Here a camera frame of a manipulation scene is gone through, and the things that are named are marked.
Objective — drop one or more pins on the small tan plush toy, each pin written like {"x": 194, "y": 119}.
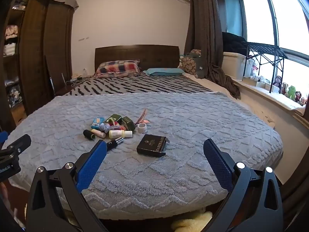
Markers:
{"x": 285, "y": 88}

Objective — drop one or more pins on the black round bottle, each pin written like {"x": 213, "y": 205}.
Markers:
{"x": 88, "y": 134}

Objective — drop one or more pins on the cream plastic bottle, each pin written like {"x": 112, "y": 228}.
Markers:
{"x": 118, "y": 133}

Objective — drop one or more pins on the black folding rack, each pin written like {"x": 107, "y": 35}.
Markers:
{"x": 265, "y": 49}

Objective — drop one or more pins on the small white bottle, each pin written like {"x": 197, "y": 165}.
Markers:
{"x": 85, "y": 72}

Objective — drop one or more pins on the plaid pillow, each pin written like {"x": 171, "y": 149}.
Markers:
{"x": 118, "y": 68}

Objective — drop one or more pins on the blue snack packet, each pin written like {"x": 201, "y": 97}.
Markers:
{"x": 97, "y": 122}

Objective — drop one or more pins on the pink satin ribbon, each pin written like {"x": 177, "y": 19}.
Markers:
{"x": 142, "y": 117}

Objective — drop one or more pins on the small cream tube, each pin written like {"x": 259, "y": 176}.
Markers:
{"x": 98, "y": 133}

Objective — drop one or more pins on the patterned plush cushion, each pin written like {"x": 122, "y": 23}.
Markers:
{"x": 190, "y": 64}

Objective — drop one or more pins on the black coat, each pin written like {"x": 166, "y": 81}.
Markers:
{"x": 233, "y": 42}

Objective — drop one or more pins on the dark wooden headboard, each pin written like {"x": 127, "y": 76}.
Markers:
{"x": 137, "y": 54}

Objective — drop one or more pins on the yellow fluffy slippers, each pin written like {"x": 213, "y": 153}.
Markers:
{"x": 190, "y": 221}

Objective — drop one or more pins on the teal pillow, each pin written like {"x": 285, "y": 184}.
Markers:
{"x": 164, "y": 71}

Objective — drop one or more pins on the folded clothes on shelf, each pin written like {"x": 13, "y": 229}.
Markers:
{"x": 11, "y": 36}

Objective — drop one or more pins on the white storage box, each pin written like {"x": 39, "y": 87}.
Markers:
{"x": 233, "y": 64}

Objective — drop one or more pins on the black tube with silver cap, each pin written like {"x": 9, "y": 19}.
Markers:
{"x": 115, "y": 143}

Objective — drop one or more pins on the green bottle with label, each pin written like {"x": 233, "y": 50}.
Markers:
{"x": 114, "y": 118}

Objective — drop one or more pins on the grey textured blanket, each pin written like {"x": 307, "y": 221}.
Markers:
{"x": 169, "y": 116}

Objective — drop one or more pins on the green frog plush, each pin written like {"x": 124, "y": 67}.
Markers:
{"x": 292, "y": 91}

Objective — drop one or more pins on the black cardboard box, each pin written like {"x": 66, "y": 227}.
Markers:
{"x": 151, "y": 145}

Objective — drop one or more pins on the dark green bottle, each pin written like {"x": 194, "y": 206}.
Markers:
{"x": 128, "y": 123}

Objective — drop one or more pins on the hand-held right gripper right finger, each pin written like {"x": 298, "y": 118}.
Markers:
{"x": 217, "y": 164}

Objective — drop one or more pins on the brown monkey plush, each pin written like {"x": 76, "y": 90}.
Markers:
{"x": 277, "y": 83}

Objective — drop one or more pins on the small dark plush toy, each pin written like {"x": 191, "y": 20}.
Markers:
{"x": 298, "y": 97}

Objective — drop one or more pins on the teal roller blind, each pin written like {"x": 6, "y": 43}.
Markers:
{"x": 232, "y": 12}

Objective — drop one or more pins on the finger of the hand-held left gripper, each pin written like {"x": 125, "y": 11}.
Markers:
{"x": 18, "y": 143}
{"x": 3, "y": 137}

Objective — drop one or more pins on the white tape roll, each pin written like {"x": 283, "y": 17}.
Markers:
{"x": 142, "y": 127}

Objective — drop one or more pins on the window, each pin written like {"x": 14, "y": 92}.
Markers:
{"x": 277, "y": 21}

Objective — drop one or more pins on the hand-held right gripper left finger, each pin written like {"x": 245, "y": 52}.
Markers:
{"x": 93, "y": 164}

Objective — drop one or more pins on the brown curtain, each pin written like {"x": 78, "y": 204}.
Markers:
{"x": 205, "y": 29}

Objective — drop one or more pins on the black striped blanket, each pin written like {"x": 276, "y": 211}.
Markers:
{"x": 135, "y": 84}

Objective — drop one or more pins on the brown wooden wardrobe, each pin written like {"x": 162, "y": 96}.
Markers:
{"x": 43, "y": 53}

